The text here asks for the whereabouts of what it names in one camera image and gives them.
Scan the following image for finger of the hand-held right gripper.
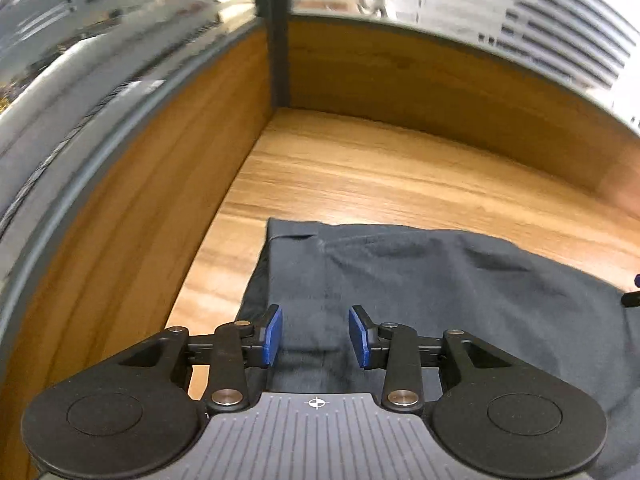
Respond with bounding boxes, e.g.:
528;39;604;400
621;274;640;307

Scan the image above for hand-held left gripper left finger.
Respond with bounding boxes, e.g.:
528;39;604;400
120;304;285;409

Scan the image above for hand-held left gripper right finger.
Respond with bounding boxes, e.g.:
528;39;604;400
348;304;516;409

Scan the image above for dark grey pants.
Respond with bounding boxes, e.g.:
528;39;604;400
240;217;640;480

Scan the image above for striped frosted glass pane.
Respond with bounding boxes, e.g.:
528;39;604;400
0;0;263;281
290;0;640;133

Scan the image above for dark partition post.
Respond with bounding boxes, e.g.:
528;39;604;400
252;0;294;111

